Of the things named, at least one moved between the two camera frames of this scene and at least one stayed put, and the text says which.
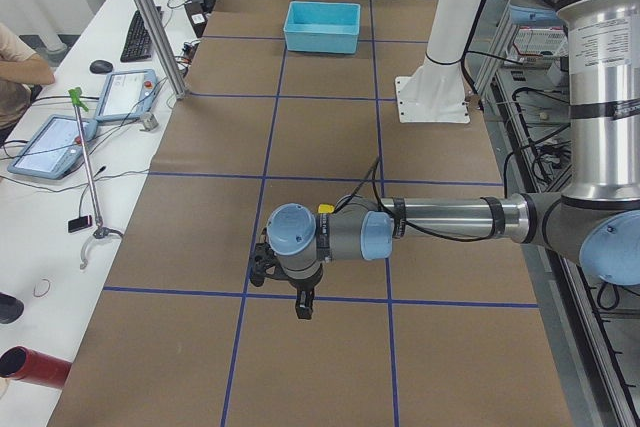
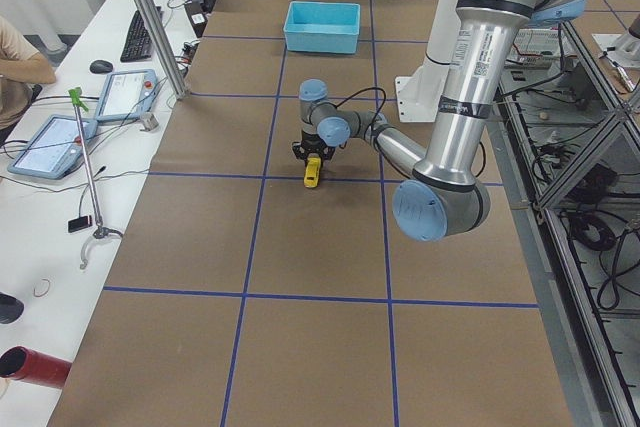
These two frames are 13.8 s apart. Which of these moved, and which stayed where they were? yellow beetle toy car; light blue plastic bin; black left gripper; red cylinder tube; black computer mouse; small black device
Moved: black left gripper; yellow beetle toy car
Stayed: light blue plastic bin; red cylinder tube; small black device; black computer mouse
